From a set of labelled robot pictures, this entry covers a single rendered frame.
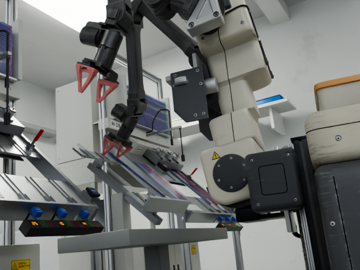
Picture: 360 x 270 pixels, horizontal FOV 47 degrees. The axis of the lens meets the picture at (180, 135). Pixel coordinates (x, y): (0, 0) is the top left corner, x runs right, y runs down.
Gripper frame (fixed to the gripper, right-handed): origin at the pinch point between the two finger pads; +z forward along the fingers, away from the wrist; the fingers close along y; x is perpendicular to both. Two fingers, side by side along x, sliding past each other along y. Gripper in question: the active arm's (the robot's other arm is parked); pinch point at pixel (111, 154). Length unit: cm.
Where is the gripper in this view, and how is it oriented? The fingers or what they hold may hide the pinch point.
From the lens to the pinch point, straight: 185.3
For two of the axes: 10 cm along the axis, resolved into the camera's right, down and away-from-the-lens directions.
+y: -4.9, -1.9, -8.5
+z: -5.3, 8.4, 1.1
